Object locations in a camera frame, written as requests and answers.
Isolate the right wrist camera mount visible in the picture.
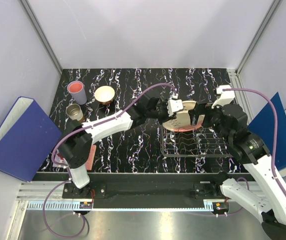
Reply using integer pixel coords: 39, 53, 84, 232
211, 85, 235, 109

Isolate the pink booklet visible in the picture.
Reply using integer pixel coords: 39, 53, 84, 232
52, 144, 97, 171

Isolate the wire dish rack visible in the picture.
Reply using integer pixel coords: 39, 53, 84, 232
160, 127, 231, 158

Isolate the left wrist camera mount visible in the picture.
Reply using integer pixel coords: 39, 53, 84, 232
167, 93, 184, 117

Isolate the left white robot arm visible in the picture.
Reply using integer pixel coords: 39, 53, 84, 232
53, 97, 183, 198

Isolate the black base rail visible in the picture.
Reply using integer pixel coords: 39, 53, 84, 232
32, 172, 225, 211

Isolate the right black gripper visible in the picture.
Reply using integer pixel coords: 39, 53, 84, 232
188, 99, 232, 144

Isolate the lavender plastic cup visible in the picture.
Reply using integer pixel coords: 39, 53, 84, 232
68, 81, 87, 105

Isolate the left blue binder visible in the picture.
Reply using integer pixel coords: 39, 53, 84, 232
0, 96, 61, 182

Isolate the red floral bowl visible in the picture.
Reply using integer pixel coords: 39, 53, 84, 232
94, 85, 115, 105

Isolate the right blue binder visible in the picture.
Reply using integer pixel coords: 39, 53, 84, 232
249, 93, 286, 177

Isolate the white brown steel tumbler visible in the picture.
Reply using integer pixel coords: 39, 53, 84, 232
65, 103, 84, 123

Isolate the pink plastic cup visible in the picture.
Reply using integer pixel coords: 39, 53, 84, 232
68, 81, 84, 94

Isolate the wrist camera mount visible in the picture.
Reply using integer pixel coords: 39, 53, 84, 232
167, 93, 184, 117
211, 85, 235, 109

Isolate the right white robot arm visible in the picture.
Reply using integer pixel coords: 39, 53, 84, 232
188, 103, 286, 240

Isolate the blue binder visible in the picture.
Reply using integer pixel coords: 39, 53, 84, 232
249, 93, 286, 177
0, 96, 61, 182

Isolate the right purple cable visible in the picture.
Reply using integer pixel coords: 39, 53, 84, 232
222, 87, 286, 216

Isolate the beige pink plate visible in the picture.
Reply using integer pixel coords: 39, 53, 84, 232
162, 100, 204, 132

